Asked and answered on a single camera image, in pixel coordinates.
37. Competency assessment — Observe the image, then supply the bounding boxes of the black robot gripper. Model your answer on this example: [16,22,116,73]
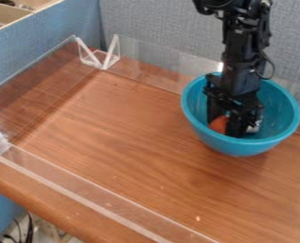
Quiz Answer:
[204,56,267,138]

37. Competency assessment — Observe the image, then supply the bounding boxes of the brown and white toy mushroom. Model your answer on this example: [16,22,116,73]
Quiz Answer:
[209,115,229,134]

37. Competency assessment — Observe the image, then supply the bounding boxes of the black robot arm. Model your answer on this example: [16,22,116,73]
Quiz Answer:
[192,0,274,138]

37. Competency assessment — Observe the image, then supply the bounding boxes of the blue plastic bowl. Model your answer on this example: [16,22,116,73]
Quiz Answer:
[181,75,300,157]

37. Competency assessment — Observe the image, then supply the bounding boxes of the clear acrylic back barrier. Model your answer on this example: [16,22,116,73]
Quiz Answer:
[113,33,300,138]

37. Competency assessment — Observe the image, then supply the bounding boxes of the clear acrylic barrier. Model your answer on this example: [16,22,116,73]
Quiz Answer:
[0,131,219,243]
[113,33,300,138]

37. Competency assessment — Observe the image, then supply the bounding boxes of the clear acrylic front barrier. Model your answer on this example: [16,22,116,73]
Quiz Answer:
[0,131,219,243]

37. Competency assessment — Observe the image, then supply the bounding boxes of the wooden shelf unit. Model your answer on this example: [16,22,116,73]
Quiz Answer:
[0,0,64,29]

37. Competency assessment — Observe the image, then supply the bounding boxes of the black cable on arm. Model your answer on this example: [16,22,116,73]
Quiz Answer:
[253,50,278,82]

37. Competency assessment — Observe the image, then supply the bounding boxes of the clear acrylic corner bracket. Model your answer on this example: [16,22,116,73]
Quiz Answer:
[74,34,121,70]

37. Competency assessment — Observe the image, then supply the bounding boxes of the black cables under table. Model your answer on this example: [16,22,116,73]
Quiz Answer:
[0,212,37,243]

